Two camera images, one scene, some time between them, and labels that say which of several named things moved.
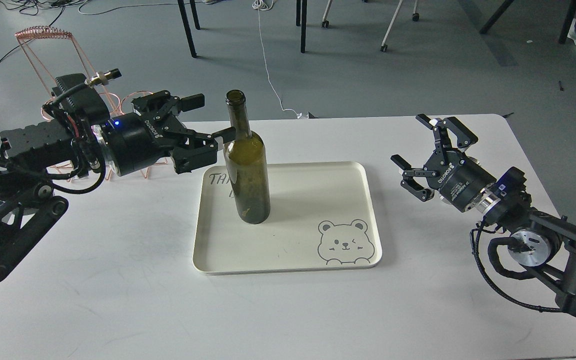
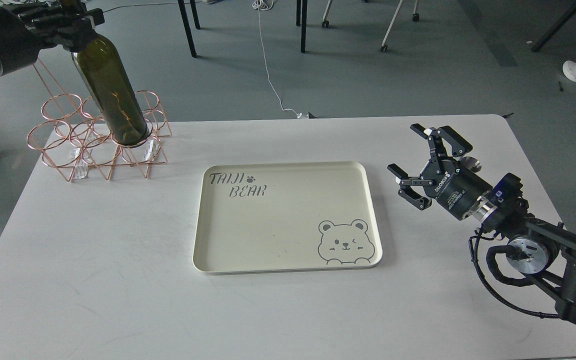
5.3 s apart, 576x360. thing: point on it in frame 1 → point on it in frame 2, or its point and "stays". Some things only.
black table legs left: (185, 24) stays
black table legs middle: (303, 22) stays
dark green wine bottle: (247, 155) → (110, 89)
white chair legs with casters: (325, 23) stays
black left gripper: (134, 140) → (14, 42)
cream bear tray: (321, 216) stays
